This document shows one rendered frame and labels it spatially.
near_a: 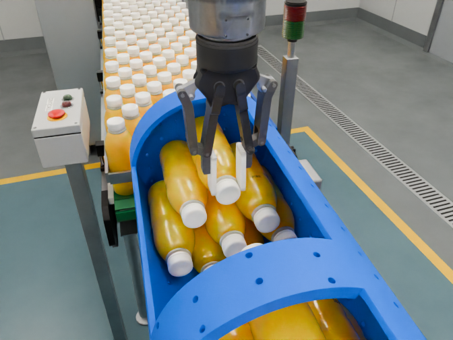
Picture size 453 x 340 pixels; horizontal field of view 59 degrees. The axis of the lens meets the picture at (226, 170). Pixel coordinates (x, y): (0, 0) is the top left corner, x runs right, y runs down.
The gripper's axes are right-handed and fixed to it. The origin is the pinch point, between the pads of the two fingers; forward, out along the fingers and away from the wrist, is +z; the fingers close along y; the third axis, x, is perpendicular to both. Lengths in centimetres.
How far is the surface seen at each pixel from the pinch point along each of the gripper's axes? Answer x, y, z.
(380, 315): -29.8, 6.2, -4.1
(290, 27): 60, 34, -1
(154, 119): 14.6, -8.9, -2.0
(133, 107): 42.2, -11.8, 9.3
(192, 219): -0.9, -5.7, 7.9
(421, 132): 169, 195, 120
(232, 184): -1.2, 0.7, 1.9
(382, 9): 412, 308, 98
